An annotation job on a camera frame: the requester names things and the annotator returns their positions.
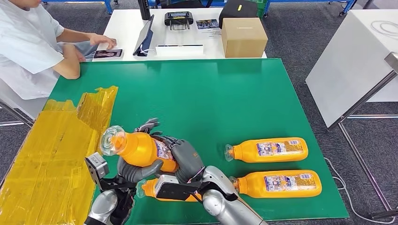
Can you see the black handheld controller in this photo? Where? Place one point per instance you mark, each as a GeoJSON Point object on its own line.
{"type": "Point", "coordinates": [178, 18]}

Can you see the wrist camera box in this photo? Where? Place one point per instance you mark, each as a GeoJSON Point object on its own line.
{"type": "Point", "coordinates": [177, 191]}
{"type": "Point", "coordinates": [98, 166]}

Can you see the green table board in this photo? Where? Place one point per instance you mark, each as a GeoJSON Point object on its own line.
{"type": "Point", "coordinates": [202, 99]}

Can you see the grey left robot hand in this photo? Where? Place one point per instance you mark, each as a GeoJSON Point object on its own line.
{"type": "Point", "coordinates": [136, 172]}

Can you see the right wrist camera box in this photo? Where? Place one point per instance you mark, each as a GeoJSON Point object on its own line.
{"type": "Point", "coordinates": [177, 191]}

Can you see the black bag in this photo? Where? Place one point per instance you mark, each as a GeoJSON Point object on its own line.
{"type": "Point", "coordinates": [236, 14]}

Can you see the person's left hand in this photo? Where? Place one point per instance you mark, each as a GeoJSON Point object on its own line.
{"type": "Point", "coordinates": [104, 41]}

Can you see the smartphone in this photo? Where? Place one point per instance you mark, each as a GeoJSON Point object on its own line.
{"type": "Point", "coordinates": [107, 54]}

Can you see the grey metal table frame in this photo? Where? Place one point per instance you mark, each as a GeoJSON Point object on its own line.
{"type": "Point", "coordinates": [363, 99]}

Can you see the yellow taped cardboard sheet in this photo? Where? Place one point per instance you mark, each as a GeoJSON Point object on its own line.
{"type": "Point", "coordinates": [46, 124]}

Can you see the black cylindrical flask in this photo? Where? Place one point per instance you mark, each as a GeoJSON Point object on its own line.
{"type": "Point", "coordinates": [144, 11]}

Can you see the white flat box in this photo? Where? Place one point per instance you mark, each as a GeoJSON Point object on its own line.
{"type": "Point", "coordinates": [179, 52]}

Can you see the person's left forearm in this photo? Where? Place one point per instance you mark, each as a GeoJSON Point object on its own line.
{"type": "Point", "coordinates": [74, 36]}

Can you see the person's right hand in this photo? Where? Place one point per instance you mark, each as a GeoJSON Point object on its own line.
{"type": "Point", "coordinates": [79, 56]}

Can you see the person's right forearm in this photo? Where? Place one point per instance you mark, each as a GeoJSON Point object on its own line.
{"type": "Point", "coordinates": [69, 62]}

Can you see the printed leaflet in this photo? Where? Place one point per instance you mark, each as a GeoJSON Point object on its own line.
{"type": "Point", "coordinates": [207, 24]}

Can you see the person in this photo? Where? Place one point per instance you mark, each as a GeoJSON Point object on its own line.
{"type": "Point", "coordinates": [25, 46]}

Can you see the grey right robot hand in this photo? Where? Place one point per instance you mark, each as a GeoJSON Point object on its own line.
{"type": "Point", "coordinates": [189, 161]}

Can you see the brown cardboard box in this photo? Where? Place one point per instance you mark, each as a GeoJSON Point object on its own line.
{"type": "Point", "coordinates": [244, 40]}

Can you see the orange detergent bottle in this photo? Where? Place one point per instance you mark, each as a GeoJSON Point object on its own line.
{"type": "Point", "coordinates": [248, 152]}
{"type": "Point", "coordinates": [255, 186]}
{"type": "Point", "coordinates": [136, 149]}
{"type": "Point", "coordinates": [149, 189]}

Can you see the green plastic crate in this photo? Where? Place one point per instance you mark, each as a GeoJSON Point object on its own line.
{"type": "Point", "coordinates": [261, 9]}

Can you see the blue metal rack frame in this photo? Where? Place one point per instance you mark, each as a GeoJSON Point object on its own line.
{"type": "Point", "coordinates": [349, 6]}
{"type": "Point", "coordinates": [108, 6]}

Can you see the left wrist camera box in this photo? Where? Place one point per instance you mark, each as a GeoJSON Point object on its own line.
{"type": "Point", "coordinates": [98, 166]}

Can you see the dark tablet with blue cover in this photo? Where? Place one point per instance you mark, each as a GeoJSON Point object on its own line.
{"type": "Point", "coordinates": [143, 37]}

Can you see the white side table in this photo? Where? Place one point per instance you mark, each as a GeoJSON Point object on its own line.
{"type": "Point", "coordinates": [351, 62]}

